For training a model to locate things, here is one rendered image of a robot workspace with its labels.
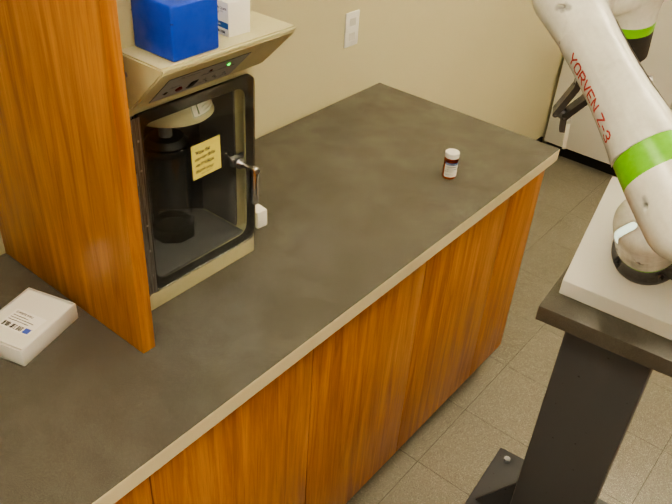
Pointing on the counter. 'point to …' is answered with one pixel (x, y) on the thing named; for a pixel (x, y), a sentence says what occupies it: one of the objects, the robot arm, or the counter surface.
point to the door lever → (251, 179)
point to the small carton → (233, 17)
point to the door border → (144, 203)
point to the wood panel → (72, 160)
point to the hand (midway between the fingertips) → (599, 143)
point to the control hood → (152, 69)
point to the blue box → (175, 27)
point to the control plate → (199, 77)
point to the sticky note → (206, 157)
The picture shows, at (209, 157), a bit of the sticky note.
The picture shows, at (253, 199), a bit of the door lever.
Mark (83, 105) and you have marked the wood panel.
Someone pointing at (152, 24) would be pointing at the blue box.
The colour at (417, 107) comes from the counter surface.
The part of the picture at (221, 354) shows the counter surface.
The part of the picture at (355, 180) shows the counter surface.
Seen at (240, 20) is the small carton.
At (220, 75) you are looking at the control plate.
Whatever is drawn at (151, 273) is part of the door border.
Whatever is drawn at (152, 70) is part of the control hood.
